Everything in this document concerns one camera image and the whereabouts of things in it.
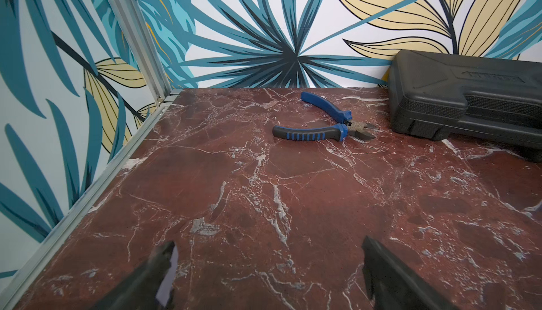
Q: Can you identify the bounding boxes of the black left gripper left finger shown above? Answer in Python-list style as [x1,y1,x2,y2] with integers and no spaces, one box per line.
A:
[92,241,178,309]

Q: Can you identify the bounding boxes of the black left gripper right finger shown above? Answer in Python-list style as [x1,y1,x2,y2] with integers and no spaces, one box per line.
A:
[362,236,457,309]

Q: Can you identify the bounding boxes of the blue black cutting pliers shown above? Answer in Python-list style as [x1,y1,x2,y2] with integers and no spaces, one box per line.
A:
[272,91,377,142]

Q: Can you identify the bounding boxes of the black plastic tool case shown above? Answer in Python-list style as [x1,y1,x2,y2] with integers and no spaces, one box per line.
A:
[388,50,541,163]

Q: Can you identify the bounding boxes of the aluminium frame post left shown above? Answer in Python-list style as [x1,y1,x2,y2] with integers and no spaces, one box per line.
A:
[108,0,171,104]

